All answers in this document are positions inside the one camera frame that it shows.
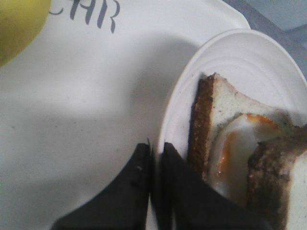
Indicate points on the white bread slice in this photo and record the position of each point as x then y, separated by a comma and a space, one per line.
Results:
277, 181

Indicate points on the white rectangular tray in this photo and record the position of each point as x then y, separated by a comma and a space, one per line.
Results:
85, 92

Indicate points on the bottom bread slice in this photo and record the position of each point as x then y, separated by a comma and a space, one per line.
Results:
216, 104

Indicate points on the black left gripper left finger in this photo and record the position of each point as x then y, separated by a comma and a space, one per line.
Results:
122, 205

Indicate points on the yellow lemon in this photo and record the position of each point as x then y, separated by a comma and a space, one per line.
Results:
20, 22

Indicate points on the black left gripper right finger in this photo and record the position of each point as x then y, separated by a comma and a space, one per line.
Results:
183, 201

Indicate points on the white round plate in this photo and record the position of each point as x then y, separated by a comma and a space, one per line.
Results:
254, 64

